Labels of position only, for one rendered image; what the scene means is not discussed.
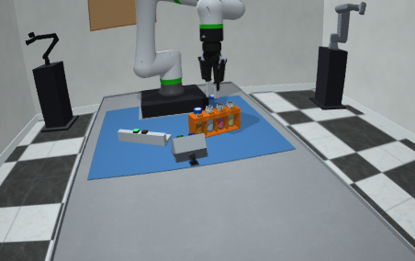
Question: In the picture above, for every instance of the blue bench mat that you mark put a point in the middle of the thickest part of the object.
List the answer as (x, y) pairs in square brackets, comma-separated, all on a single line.
[(112, 158)]

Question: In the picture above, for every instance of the orange tube rack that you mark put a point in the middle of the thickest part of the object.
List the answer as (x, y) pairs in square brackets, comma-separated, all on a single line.
[(192, 120)]

